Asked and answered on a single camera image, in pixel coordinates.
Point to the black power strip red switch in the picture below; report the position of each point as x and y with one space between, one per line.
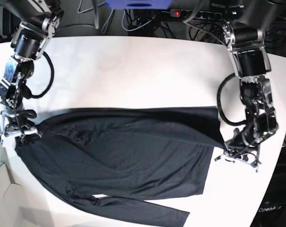
204 15

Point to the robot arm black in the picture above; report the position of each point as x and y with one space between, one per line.
39 20
251 71

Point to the blue box at top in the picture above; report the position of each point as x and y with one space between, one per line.
139 4

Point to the dark navy long-sleeve shirt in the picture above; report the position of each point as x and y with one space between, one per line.
115 163

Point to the black OpenArm base box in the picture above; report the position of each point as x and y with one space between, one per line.
272 210

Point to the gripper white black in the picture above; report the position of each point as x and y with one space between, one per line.
13 131
237 149

